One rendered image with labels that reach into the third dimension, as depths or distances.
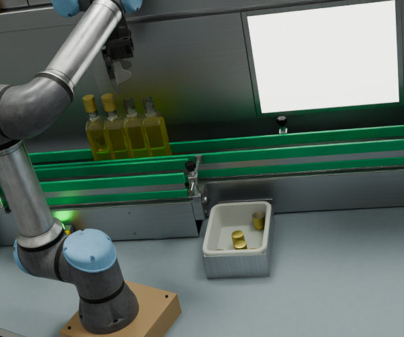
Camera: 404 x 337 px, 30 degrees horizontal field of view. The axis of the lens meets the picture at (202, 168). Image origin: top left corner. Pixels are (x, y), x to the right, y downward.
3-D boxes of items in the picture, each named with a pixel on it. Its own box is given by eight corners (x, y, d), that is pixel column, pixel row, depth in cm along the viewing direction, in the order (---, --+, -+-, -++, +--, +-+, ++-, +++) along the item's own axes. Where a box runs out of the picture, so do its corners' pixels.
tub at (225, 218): (275, 224, 220) (271, 200, 215) (269, 275, 202) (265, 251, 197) (217, 227, 224) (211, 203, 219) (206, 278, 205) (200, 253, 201)
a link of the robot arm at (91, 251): (107, 304, 179) (93, 260, 172) (61, 293, 185) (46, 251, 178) (132, 271, 188) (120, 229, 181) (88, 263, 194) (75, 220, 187)
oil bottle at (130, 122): (158, 168, 233) (142, 108, 221) (154, 179, 228) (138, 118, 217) (140, 170, 234) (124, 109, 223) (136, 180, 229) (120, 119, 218)
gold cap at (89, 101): (87, 114, 219) (83, 101, 217) (84, 109, 222) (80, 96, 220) (99, 110, 220) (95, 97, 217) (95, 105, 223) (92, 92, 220)
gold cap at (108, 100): (117, 105, 220) (114, 92, 218) (114, 111, 217) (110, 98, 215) (106, 106, 221) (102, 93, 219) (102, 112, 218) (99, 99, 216)
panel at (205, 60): (404, 101, 221) (399, -10, 203) (405, 105, 219) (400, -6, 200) (112, 125, 241) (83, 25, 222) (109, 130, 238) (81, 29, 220)
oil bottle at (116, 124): (139, 170, 234) (124, 110, 222) (135, 181, 229) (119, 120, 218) (122, 172, 235) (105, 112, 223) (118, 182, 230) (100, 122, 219)
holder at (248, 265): (275, 214, 225) (272, 192, 220) (269, 276, 202) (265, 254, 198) (219, 217, 228) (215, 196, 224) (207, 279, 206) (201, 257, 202)
